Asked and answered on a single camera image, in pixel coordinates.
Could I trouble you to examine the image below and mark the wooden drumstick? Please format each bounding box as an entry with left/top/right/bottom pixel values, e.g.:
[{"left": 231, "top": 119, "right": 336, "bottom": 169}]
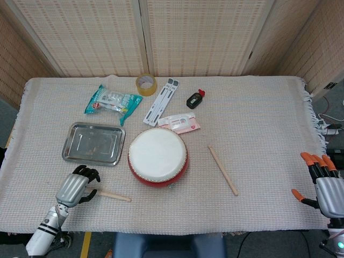
[
  {"left": 207, "top": 145, "right": 239, "bottom": 197},
  {"left": 95, "top": 189, "right": 132, "bottom": 203}
]

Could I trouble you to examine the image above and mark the right silver orange-tipped robot hand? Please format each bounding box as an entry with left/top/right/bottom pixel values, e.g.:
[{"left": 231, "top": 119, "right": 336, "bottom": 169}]
[{"left": 291, "top": 152, "right": 344, "bottom": 219}]

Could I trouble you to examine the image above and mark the white woven tablecloth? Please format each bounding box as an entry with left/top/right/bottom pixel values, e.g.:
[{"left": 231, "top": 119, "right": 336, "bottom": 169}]
[{"left": 0, "top": 75, "right": 330, "bottom": 234}]

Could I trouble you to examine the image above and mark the stainless steel tray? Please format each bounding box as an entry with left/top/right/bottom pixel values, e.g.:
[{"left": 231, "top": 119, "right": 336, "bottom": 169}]
[{"left": 61, "top": 121, "right": 126, "bottom": 167}]

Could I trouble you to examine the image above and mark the left silver black-fingered robot hand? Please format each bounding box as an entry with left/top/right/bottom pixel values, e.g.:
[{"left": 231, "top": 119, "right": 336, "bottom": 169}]
[{"left": 55, "top": 164, "right": 102, "bottom": 208}]

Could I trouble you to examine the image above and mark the bamboo folding screen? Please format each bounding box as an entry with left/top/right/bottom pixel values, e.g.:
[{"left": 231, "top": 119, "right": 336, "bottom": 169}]
[{"left": 0, "top": 0, "right": 344, "bottom": 103}]

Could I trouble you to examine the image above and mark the black bottle with red cap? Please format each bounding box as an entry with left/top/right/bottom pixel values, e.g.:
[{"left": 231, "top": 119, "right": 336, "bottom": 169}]
[{"left": 186, "top": 89, "right": 206, "bottom": 110}]

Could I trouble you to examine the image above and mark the teal snack packet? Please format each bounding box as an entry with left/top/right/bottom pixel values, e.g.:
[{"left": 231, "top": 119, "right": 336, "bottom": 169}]
[{"left": 84, "top": 84, "right": 144, "bottom": 127}]

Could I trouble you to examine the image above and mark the red drum with white skin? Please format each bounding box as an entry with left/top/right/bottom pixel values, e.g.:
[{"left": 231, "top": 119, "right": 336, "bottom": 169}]
[{"left": 127, "top": 127, "right": 190, "bottom": 189}]

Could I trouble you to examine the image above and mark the red cable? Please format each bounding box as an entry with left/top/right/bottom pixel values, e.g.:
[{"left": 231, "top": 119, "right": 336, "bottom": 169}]
[{"left": 321, "top": 95, "right": 333, "bottom": 116}]

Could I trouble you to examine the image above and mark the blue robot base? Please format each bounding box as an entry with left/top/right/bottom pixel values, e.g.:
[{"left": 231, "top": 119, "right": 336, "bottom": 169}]
[{"left": 112, "top": 231, "right": 228, "bottom": 258}]

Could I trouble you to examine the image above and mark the white power strip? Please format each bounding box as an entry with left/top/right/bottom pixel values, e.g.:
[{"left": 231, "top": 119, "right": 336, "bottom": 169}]
[{"left": 321, "top": 123, "right": 341, "bottom": 136}]

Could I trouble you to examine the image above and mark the pink wet wipes pack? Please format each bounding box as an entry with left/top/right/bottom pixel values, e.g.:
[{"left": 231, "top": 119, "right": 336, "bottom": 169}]
[{"left": 156, "top": 112, "right": 202, "bottom": 135}]

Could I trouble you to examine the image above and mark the white folding stand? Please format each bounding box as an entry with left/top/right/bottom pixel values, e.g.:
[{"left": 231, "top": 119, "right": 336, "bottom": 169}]
[{"left": 142, "top": 77, "right": 179, "bottom": 127}]

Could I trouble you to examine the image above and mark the yellowish packing tape roll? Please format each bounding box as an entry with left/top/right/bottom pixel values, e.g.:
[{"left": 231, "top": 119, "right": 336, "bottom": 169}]
[{"left": 135, "top": 73, "right": 158, "bottom": 97}]

